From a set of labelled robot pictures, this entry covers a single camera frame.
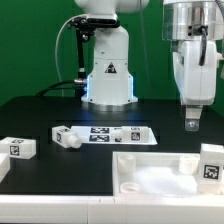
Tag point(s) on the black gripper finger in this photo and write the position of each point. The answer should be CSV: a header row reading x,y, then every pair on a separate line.
x,y
192,117

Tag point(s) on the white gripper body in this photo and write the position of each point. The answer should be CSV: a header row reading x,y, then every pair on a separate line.
x,y
196,84

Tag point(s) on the white fence rail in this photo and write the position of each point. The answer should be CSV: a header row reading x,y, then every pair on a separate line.
x,y
4,165
111,210

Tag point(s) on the white marker sheet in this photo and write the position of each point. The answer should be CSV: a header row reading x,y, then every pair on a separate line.
x,y
102,135

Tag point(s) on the white left fence rail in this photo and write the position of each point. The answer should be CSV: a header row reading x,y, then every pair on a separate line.
x,y
4,165

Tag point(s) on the white front fence rail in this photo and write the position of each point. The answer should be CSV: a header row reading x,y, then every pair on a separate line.
x,y
111,210

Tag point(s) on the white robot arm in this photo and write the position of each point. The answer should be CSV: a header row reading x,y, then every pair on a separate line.
x,y
192,26

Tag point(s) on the white square table top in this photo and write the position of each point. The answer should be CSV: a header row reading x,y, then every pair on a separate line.
x,y
156,174

